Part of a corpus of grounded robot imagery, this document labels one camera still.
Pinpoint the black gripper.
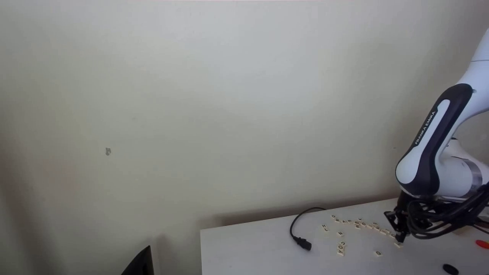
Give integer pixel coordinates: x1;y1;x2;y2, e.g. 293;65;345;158
381;192;415;245

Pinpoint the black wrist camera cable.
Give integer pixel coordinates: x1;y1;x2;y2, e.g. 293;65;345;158
406;183;489;242

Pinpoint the black power cable with plug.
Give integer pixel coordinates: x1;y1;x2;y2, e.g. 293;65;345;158
288;205;326;253

